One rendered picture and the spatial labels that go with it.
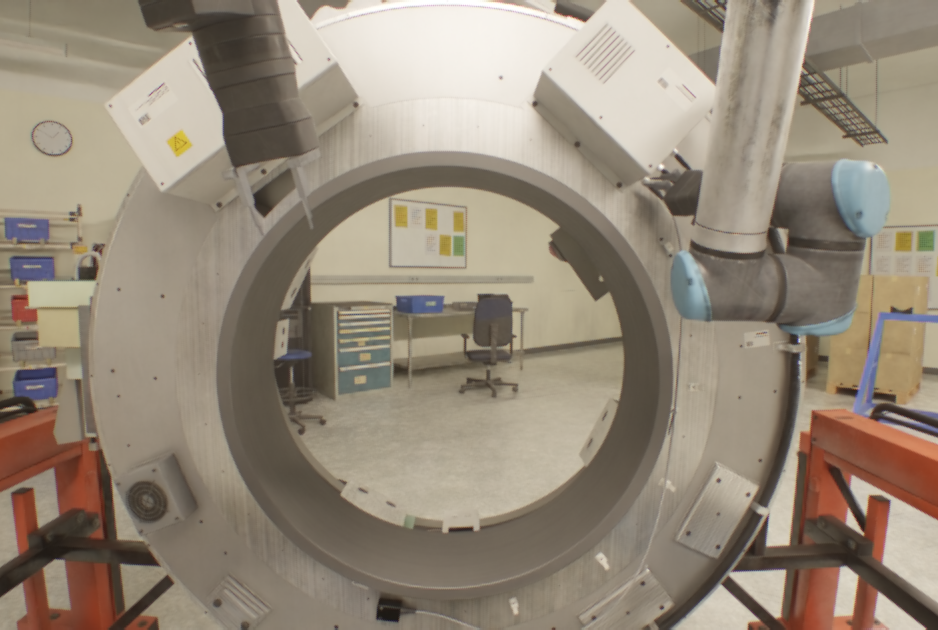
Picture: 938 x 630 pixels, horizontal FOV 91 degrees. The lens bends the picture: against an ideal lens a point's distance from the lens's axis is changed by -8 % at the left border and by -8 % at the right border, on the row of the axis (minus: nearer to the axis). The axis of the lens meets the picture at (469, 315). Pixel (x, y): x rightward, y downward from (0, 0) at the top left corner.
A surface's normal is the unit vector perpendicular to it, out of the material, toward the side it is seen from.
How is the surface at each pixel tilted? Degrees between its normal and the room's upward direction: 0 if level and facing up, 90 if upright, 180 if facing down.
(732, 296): 109
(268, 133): 114
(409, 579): 10
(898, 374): 90
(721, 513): 90
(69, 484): 90
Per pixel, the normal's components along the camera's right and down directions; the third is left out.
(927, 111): -0.77, 0.04
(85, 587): 0.00, 0.08
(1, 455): 1.00, 0.00
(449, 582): -0.01, -1.00
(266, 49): 0.76, 0.18
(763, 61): -0.36, 0.41
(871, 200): 0.42, 0.13
